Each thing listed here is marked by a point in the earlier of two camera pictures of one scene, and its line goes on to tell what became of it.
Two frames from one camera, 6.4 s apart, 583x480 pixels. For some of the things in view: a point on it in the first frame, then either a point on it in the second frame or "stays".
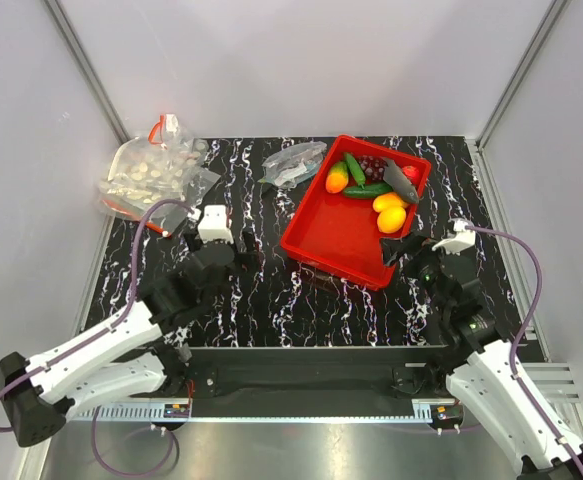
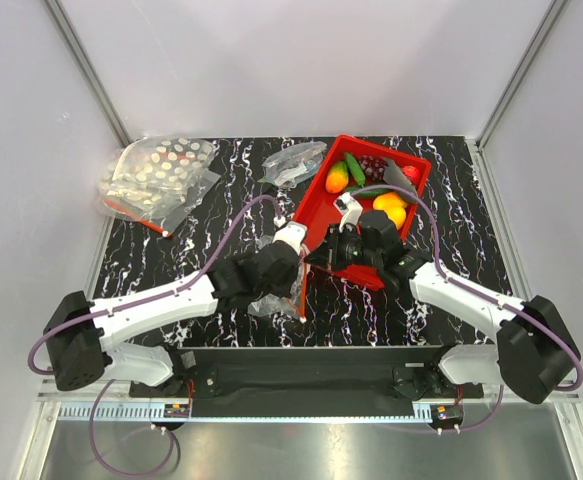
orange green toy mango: x=337 y=177 stays
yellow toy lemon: x=391 y=220 stays
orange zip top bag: x=167 y=124 to x=293 y=305
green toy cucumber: x=356 y=170 stays
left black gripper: x=248 y=260 to x=285 y=290
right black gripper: x=393 y=249 to x=328 y=254
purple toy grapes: x=373 y=167 stays
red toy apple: x=412 y=173 stays
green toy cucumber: x=369 y=190 stays
